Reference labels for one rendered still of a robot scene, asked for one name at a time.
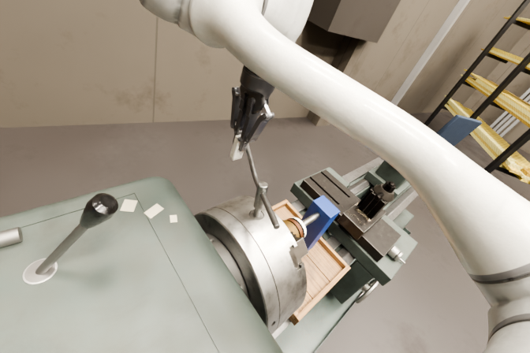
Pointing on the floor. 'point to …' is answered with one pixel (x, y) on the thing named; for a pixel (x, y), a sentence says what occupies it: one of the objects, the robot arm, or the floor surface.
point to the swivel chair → (458, 128)
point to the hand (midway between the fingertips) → (238, 146)
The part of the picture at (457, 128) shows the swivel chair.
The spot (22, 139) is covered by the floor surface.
